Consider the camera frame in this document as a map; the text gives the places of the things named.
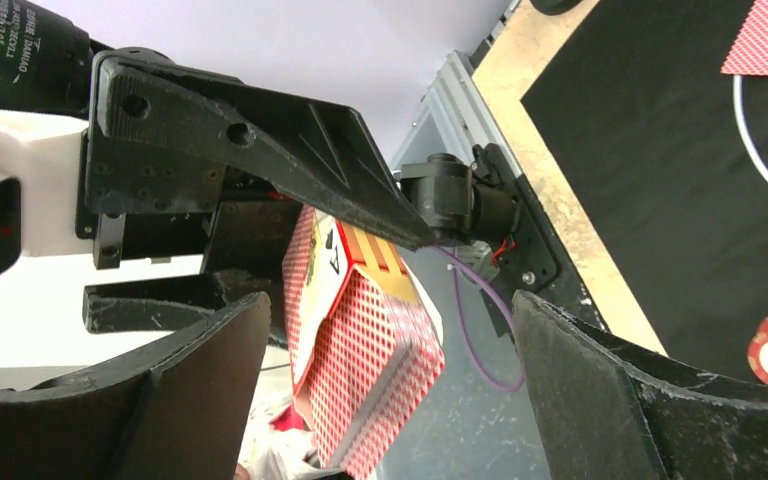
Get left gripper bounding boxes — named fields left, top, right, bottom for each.
left=0, top=49, right=435, bottom=348

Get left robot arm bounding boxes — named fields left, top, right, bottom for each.
left=0, top=1, right=435, bottom=276

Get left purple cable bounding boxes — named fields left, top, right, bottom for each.
left=433, top=245, right=528, bottom=393

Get black poker table mat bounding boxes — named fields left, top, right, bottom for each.
left=522, top=1, right=768, bottom=381

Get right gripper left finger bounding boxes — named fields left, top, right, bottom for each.
left=0, top=293, right=271, bottom=479

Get playing card deck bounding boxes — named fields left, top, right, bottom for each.
left=282, top=206, right=445, bottom=479

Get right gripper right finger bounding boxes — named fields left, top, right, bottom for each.
left=512, top=291, right=768, bottom=479

